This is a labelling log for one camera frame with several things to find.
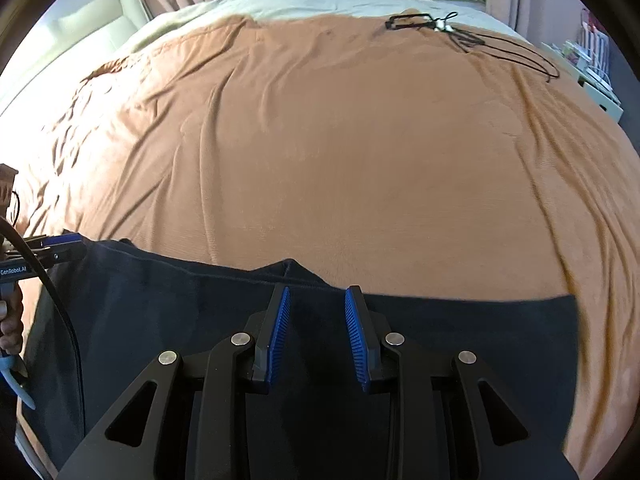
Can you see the white padded headboard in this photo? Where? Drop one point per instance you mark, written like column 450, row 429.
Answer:
column 75, row 35

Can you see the striped gift bag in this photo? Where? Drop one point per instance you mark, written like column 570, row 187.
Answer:
column 595, row 40

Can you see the black bear print T-shirt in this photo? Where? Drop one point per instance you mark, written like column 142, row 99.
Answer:
column 150, row 320

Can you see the person's left hand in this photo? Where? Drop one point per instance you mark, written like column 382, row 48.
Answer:
column 10, row 325

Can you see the cream nightstand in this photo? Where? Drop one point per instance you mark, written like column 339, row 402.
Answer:
column 600, row 85

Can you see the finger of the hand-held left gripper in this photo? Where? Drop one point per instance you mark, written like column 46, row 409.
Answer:
column 67, row 254
column 67, row 238

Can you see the cream bed sheet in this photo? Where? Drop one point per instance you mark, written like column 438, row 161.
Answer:
column 200, row 20

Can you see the orange blanket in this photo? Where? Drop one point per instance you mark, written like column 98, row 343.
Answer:
column 350, row 160

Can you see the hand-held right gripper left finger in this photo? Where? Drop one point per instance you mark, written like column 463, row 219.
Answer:
column 277, row 340

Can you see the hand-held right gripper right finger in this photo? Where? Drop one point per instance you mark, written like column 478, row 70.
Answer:
column 356, row 340

